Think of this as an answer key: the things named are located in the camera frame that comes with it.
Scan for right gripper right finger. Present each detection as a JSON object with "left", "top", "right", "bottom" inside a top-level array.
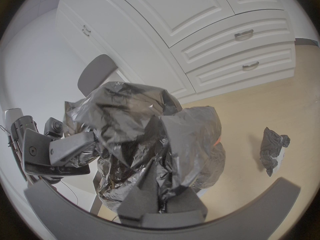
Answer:
[{"left": 166, "top": 186, "right": 208, "bottom": 221}]

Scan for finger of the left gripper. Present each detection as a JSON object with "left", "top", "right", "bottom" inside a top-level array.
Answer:
[{"left": 49, "top": 133, "right": 97, "bottom": 167}]

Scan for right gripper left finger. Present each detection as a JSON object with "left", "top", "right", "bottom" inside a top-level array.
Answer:
[{"left": 117, "top": 159, "right": 160, "bottom": 222}]

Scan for black plastic bag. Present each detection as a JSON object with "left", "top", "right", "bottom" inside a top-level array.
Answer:
[{"left": 64, "top": 81, "right": 226, "bottom": 213}]

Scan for crumpled black plastic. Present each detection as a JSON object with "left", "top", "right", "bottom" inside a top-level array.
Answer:
[{"left": 259, "top": 127, "right": 291, "bottom": 177}]

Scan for white chair with grey cushions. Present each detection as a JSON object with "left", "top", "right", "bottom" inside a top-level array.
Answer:
[{"left": 77, "top": 54, "right": 119, "bottom": 213}]

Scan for crumpled white paper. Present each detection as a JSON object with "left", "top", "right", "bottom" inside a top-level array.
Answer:
[{"left": 271, "top": 151, "right": 286, "bottom": 171}]

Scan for white wardrobe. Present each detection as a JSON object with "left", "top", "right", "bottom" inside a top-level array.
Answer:
[{"left": 55, "top": 0, "right": 297, "bottom": 105}]

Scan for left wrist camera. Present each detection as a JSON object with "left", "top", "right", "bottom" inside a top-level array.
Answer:
[{"left": 44, "top": 117, "right": 65, "bottom": 141}]

